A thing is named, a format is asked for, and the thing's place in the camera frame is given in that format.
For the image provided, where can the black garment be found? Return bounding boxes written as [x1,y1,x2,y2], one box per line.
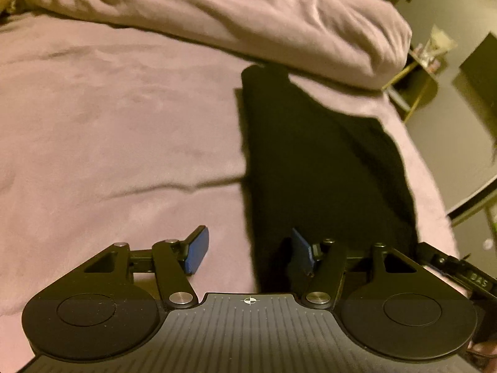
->
[241,65,418,293]

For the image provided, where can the mauve bed sheet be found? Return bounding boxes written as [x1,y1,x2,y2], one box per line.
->
[1,14,470,372]

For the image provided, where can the small wooden side table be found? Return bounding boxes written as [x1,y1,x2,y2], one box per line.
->
[382,51,439,123]

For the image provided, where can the items on side table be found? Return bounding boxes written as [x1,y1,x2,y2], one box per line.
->
[413,25,458,74]

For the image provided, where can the mauve crumpled duvet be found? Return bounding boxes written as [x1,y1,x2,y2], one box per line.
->
[25,0,412,90]

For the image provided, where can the dark wall television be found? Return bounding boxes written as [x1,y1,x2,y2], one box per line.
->
[460,32,497,110]

